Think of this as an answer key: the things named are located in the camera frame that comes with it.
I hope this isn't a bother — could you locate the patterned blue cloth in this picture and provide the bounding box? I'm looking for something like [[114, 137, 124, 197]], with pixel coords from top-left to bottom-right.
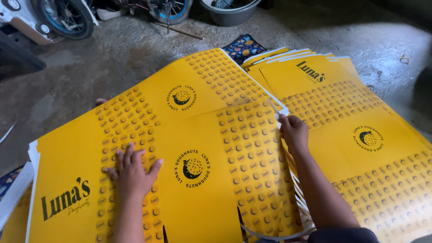
[[0, 165, 25, 200]]

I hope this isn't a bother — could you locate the bicycle wheel with blue rim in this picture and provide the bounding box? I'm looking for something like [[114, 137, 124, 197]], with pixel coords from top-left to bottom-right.
[[147, 0, 194, 25], [31, 0, 95, 41]]

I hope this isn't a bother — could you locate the person's left hand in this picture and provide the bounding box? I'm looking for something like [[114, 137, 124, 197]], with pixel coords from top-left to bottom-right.
[[102, 142, 164, 204]]

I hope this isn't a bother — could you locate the patterned dark blue cushion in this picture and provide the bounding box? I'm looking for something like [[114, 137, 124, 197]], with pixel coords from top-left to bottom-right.
[[222, 33, 268, 65]]

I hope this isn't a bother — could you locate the person's right hand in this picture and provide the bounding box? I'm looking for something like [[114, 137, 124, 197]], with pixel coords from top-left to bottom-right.
[[277, 114, 310, 153]]

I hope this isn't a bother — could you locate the white shoe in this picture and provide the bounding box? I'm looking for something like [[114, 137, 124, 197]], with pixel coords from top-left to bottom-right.
[[96, 6, 128, 21]]

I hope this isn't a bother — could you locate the wooden stick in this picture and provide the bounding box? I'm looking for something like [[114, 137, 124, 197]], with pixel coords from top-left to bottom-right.
[[153, 22, 205, 41]]

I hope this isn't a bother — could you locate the yellow printed cardboard sheet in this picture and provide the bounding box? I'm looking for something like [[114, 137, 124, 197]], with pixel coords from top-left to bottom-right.
[[26, 100, 304, 243], [94, 48, 289, 126]]

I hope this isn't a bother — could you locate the grey plastic basin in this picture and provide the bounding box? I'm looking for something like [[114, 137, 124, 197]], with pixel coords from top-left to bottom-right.
[[199, 0, 263, 27]]

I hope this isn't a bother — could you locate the pile of white-edged yellow cardboards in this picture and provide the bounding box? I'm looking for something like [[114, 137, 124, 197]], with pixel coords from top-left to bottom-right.
[[0, 140, 41, 243]]

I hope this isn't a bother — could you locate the person's dark sleeve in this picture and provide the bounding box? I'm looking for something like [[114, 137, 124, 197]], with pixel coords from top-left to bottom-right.
[[308, 227, 380, 243]]

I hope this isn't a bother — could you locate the black rubber tyre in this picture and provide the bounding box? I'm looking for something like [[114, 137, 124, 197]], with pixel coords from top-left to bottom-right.
[[0, 30, 47, 82]]

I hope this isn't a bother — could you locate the white plastic strap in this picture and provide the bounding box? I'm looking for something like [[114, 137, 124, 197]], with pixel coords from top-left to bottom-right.
[[239, 221, 315, 242]]

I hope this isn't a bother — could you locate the stack of yellow box blanks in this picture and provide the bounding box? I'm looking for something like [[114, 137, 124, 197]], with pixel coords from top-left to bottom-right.
[[241, 47, 432, 243]]

